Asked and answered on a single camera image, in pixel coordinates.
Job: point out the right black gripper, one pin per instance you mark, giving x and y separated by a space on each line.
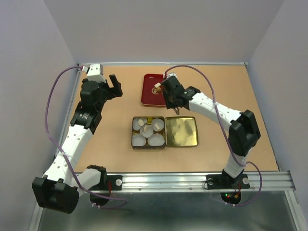
169 104

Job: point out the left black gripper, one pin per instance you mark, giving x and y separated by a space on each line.
113 92

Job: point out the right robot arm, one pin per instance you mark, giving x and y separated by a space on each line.
239 128

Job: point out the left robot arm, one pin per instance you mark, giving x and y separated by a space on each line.
60 187

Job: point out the chocolate tin base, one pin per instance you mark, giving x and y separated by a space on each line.
147 146

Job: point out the oval white chocolate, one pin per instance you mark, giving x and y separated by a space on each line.
141 122

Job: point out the gold tin lid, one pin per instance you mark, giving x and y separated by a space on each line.
181 131

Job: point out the top right paper cup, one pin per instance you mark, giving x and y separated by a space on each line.
158 121

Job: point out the paper cup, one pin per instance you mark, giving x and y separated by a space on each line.
135 124
148 133
156 140
138 140
158 121

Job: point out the red lacquer tray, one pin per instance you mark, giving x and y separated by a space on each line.
151 96

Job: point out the bottom right paper cup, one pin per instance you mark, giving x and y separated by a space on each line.
156 140

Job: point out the centre paper cup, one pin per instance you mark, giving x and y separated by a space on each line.
148 133

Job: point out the top left paper cup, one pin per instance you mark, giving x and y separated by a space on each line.
135 124

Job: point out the bottom left paper cup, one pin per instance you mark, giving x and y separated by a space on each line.
138 140

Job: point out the metal front plate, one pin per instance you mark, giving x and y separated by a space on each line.
271 211

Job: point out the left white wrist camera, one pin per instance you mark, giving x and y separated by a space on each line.
94 73

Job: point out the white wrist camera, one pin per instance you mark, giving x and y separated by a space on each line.
94 73
168 75

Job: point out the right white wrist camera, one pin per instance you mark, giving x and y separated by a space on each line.
168 75

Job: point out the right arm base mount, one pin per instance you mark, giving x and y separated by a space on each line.
231 187

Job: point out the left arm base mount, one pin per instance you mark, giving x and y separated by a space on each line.
107 182

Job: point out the aluminium mounting rail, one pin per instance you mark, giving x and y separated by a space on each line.
272 181

